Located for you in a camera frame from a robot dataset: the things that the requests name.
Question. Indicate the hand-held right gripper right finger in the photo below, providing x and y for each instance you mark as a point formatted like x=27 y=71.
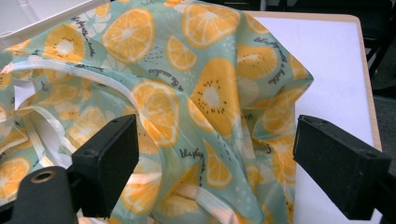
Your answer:
x=339 y=161

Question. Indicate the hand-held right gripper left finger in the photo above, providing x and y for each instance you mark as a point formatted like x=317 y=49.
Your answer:
x=106 y=161

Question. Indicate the citrus print fabric bag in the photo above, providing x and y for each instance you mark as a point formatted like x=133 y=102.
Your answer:
x=199 y=77

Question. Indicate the white plastic bin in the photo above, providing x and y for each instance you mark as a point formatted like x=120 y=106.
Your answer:
x=34 y=18

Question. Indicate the wooden table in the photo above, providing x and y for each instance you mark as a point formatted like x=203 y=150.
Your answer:
x=370 y=93

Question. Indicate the white table cover sheet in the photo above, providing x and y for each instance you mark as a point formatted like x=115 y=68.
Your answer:
x=330 y=68

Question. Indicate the black metal stand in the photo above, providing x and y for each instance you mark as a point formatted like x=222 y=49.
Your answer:
x=381 y=56

